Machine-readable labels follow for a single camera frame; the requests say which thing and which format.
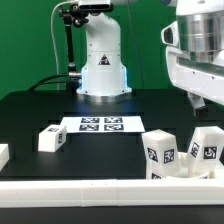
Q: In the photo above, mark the white round stool seat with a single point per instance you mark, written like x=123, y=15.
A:
x=183, y=173

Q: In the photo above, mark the black rear camera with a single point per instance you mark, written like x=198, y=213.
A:
x=95, y=5

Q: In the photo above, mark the white U-shaped fence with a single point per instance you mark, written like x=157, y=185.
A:
x=171, y=191

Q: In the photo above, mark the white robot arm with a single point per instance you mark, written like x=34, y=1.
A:
x=194, y=50

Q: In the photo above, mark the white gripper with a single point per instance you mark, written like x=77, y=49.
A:
x=199, y=84

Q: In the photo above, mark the white marker sheet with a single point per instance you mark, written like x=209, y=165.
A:
x=107, y=124

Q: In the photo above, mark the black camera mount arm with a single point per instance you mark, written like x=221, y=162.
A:
x=72, y=17

